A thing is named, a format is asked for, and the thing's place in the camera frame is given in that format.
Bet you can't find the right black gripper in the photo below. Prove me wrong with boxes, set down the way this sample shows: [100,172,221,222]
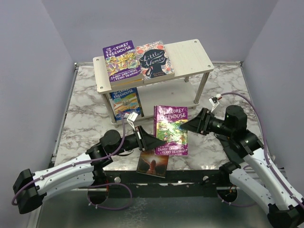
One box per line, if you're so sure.
[181,107,234,137]

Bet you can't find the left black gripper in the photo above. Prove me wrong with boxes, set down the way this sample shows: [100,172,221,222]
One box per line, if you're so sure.
[111,125,165,156]

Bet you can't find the thin dark patterned book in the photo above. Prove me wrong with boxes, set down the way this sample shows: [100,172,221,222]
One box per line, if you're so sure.
[136,150,169,178]

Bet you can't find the purple 117-Storey Treehouse book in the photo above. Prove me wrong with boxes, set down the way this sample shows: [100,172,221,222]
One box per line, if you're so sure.
[153,105,188,156]

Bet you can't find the blue 91-Storey Treehouse book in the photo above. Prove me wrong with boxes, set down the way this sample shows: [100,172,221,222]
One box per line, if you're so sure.
[110,87,144,121]

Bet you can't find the Little Women dark book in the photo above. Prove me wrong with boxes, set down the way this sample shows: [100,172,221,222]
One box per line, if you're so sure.
[135,40,175,84]

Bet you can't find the orange 130-Storey Treehouse book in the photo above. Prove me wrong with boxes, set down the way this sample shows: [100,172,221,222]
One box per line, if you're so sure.
[110,78,142,87]

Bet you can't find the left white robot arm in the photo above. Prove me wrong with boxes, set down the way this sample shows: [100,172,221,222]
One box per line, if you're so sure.
[11,126,165,214]

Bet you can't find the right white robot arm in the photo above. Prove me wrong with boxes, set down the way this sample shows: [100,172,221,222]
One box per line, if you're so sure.
[181,105,304,228]

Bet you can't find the white two-tier wooden shelf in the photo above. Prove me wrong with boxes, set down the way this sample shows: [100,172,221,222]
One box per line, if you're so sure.
[93,39,214,125]

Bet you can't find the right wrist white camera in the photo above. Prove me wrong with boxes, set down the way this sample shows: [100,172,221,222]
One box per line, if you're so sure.
[209,94,222,112]

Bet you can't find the wrist white camera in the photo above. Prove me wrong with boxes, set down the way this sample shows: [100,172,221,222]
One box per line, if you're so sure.
[124,112,138,130]
[209,94,222,112]

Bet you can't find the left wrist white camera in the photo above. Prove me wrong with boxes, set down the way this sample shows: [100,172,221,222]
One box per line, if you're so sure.
[124,112,138,130]

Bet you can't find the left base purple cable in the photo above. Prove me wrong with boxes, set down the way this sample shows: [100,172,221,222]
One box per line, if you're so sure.
[86,181,133,210]

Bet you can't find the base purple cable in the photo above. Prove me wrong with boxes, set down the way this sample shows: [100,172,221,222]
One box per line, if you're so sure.
[86,181,133,210]
[220,199,257,208]

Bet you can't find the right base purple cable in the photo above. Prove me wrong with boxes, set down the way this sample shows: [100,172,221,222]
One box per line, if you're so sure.
[220,199,257,208]

